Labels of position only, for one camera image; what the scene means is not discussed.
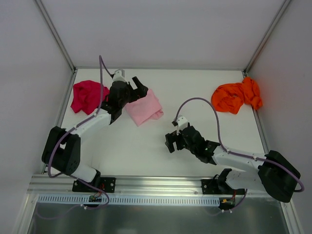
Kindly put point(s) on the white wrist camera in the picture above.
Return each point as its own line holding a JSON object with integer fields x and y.
{"x": 119, "y": 75}
{"x": 180, "y": 123}

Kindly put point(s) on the aluminium frame post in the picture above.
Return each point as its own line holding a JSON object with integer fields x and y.
{"x": 50, "y": 25}
{"x": 264, "y": 40}

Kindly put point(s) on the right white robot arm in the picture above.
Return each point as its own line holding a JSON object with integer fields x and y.
{"x": 270, "y": 173}

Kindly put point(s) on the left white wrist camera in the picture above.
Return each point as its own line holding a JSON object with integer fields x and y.
{"x": 119, "y": 75}

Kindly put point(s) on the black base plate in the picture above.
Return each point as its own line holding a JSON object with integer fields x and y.
{"x": 106, "y": 184}
{"x": 216, "y": 186}

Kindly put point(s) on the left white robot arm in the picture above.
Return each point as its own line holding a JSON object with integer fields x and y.
{"x": 63, "y": 146}

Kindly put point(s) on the right aluminium frame post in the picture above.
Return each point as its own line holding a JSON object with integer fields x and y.
{"x": 264, "y": 40}

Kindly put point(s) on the front aluminium rail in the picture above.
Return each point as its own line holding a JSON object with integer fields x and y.
{"x": 125, "y": 185}

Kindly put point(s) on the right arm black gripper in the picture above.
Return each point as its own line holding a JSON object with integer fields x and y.
{"x": 178, "y": 140}

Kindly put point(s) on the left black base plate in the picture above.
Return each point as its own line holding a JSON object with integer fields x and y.
{"x": 106, "y": 184}

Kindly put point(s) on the left aluminium frame post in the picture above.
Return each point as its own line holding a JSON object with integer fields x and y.
{"x": 50, "y": 25}

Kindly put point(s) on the orange t shirt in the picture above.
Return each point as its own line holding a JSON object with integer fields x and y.
{"x": 230, "y": 97}

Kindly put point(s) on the magenta t shirt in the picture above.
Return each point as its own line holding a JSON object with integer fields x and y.
{"x": 86, "y": 96}

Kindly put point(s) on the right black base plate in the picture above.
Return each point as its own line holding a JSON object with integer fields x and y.
{"x": 216, "y": 186}

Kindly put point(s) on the white slotted cable duct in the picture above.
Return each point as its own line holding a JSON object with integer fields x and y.
{"x": 130, "y": 200}

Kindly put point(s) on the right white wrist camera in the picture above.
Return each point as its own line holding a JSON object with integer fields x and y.
{"x": 180, "y": 123}

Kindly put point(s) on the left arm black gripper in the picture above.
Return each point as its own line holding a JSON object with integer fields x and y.
{"x": 133, "y": 93}

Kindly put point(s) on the pink t shirt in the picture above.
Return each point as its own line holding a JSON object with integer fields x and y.
{"x": 144, "y": 109}

